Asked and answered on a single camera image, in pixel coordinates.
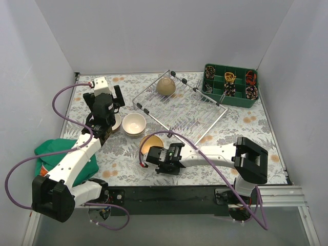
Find red ceramic bowl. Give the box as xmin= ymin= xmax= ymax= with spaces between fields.
xmin=112 ymin=114 xmax=121 ymax=133

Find beige bowl white flower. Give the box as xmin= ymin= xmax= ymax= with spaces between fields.
xmin=122 ymin=113 xmax=147 ymax=131

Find beige bowl bird motif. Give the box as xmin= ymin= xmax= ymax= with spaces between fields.
xmin=140 ymin=135 xmax=163 ymax=155

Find beige floral bowl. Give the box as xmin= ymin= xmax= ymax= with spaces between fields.
xmin=124 ymin=129 xmax=145 ymax=138

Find olive beige plain bowl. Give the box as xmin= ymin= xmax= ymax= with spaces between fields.
xmin=156 ymin=77 xmax=176 ymax=96

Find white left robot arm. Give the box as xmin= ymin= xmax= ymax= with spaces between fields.
xmin=32 ymin=83 xmax=125 ymax=222

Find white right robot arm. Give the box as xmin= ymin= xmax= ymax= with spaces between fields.
xmin=143 ymin=137 xmax=268 ymax=204

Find silver metal dish rack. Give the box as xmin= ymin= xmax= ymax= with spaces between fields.
xmin=132 ymin=70 xmax=228 ymax=145

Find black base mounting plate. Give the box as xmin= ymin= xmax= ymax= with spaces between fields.
xmin=88 ymin=186 xmax=251 ymax=221

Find green folded garment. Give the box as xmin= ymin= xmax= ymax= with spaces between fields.
xmin=34 ymin=138 xmax=99 ymax=187

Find grey folded socks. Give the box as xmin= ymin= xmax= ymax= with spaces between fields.
xmin=204 ymin=85 xmax=213 ymax=93

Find dark yellow patterned rolled tie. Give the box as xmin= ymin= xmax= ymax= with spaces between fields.
xmin=204 ymin=66 xmax=216 ymax=79

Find black white floral rolled tie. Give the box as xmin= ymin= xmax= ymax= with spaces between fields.
xmin=224 ymin=82 xmax=236 ymax=97

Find green divided plastic box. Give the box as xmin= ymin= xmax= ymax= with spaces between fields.
xmin=201 ymin=64 xmax=259 ymax=108

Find black pink floral rolled tie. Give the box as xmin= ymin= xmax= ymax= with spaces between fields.
xmin=245 ymin=86 xmax=258 ymax=100

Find orange navy striped rolled tie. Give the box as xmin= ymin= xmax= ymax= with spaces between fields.
xmin=245 ymin=70 xmax=257 ymax=86

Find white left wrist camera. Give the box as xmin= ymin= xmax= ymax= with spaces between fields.
xmin=88 ymin=76 xmax=112 ymax=96

